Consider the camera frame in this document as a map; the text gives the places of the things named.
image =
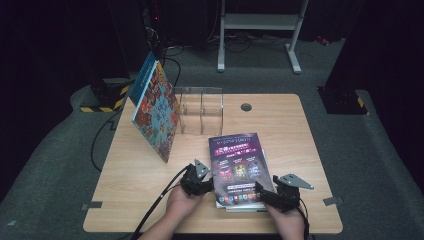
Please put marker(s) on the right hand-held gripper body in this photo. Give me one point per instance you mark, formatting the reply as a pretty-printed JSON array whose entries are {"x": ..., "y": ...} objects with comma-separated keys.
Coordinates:
[{"x": 286, "y": 196}]

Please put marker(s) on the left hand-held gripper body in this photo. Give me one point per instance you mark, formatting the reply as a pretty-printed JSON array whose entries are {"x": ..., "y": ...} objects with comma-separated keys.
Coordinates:
[{"x": 193, "y": 181}]

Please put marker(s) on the white book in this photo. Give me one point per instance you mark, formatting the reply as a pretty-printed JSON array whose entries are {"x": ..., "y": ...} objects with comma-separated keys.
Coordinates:
[{"x": 263, "y": 160}]

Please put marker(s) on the purple red cover book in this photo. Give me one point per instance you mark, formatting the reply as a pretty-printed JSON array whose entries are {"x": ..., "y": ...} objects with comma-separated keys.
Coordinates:
[{"x": 236, "y": 160}]

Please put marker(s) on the clear acrylic book rack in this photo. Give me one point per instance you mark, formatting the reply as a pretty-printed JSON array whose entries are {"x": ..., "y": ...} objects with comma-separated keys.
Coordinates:
[{"x": 211, "y": 113}]

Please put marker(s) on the light blue picture book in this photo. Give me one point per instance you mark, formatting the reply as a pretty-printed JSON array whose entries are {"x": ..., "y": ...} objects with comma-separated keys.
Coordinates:
[{"x": 158, "y": 116}]

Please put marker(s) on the dark blue picture book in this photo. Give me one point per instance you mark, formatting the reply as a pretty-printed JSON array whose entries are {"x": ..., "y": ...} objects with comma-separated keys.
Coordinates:
[{"x": 143, "y": 76}]

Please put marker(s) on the person's right hand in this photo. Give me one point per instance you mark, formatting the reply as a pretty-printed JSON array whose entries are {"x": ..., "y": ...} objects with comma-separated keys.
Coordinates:
[{"x": 288, "y": 223}]

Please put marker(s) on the person's left hand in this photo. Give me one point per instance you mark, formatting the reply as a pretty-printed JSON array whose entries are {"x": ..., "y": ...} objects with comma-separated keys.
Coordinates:
[{"x": 181, "y": 206}]

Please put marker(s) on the grey tape piece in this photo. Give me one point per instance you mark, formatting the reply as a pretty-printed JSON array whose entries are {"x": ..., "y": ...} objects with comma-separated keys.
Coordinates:
[
  {"x": 332, "y": 201},
  {"x": 91, "y": 205}
]

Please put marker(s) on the black yellow striped base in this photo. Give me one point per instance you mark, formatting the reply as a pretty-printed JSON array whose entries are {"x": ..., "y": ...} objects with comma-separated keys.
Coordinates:
[
  {"x": 343, "y": 103},
  {"x": 106, "y": 100}
]

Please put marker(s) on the small red floor object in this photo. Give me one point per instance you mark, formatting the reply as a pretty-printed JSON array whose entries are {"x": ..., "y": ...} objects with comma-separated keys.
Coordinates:
[{"x": 322, "y": 40}]

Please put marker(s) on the white metal stand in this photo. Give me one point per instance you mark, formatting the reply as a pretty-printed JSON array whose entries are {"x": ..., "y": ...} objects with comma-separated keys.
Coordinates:
[{"x": 260, "y": 21}]

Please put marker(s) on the small grey floor tape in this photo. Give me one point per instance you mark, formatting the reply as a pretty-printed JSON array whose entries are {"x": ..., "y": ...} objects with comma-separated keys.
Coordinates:
[{"x": 11, "y": 223}]

